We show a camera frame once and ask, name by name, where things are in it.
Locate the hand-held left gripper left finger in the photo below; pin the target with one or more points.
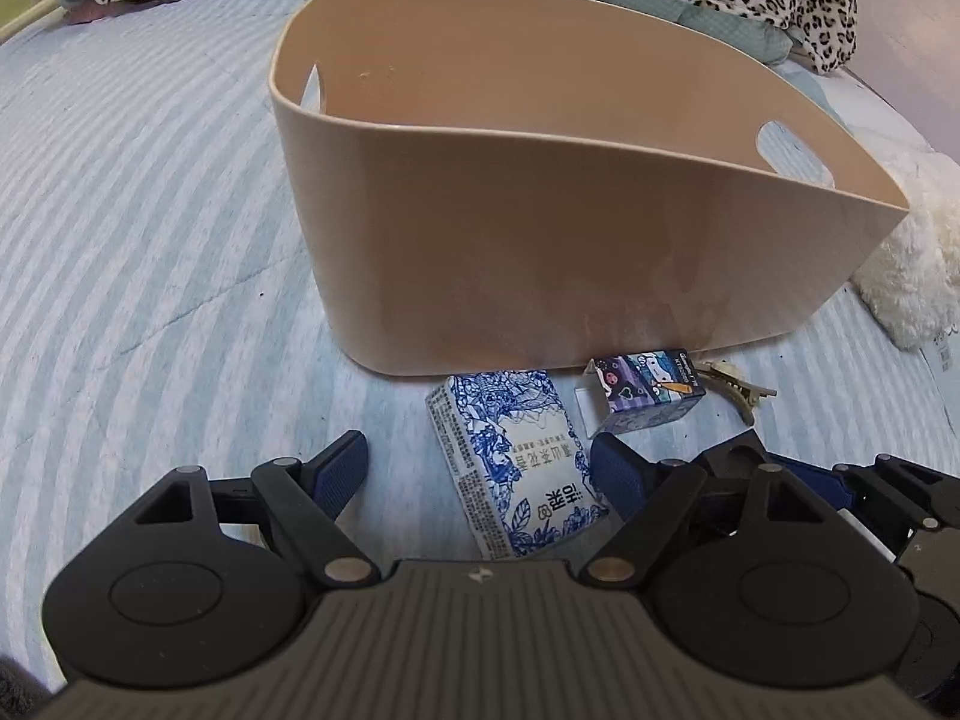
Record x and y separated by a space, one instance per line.
341 469

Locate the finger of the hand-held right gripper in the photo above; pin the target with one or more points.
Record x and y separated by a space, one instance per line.
814 484
900 487

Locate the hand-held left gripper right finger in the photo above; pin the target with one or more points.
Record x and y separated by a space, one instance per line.
619 474

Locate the blue floral tissue pack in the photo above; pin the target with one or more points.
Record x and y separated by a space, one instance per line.
517 465

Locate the beige plastic storage basket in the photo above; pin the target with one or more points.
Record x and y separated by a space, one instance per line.
562 262

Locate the purple cartoon small box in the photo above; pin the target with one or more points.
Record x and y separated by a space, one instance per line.
645 390

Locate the beige hair claw clip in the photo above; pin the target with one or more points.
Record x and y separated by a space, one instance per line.
739 394

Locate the white plush toy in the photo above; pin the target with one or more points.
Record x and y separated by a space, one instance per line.
919 270

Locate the pale bed frame rail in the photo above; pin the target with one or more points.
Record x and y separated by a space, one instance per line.
22 22

